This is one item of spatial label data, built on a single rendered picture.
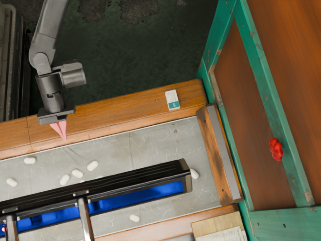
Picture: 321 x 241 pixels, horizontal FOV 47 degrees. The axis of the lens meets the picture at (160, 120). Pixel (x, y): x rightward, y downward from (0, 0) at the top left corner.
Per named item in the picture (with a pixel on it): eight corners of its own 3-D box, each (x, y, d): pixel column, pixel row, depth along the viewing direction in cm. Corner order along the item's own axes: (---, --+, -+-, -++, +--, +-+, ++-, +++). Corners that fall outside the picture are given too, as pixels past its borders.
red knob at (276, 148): (265, 142, 71) (272, 136, 67) (275, 139, 71) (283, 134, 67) (272, 163, 70) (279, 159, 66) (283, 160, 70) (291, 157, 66)
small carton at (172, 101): (165, 93, 121) (165, 91, 119) (175, 91, 121) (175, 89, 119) (169, 110, 119) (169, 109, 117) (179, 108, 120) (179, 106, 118)
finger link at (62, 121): (72, 143, 105) (64, 114, 101) (48, 148, 104) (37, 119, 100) (74, 132, 111) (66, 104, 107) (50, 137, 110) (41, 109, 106)
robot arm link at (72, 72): (31, 46, 99) (31, 54, 92) (73, 37, 101) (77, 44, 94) (44, 87, 105) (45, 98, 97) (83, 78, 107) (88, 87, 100)
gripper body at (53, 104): (75, 115, 101) (68, 91, 98) (38, 123, 101) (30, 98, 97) (76, 106, 107) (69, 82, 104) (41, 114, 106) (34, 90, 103)
